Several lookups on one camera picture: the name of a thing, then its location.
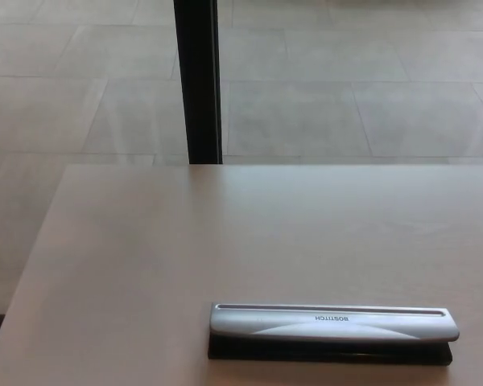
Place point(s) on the silver black Bostitch hole punch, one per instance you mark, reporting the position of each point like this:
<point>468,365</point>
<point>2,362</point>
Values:
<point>330,325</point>

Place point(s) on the black vertical window frame post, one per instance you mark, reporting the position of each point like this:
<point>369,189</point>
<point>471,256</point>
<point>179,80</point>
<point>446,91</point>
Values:
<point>199,80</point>

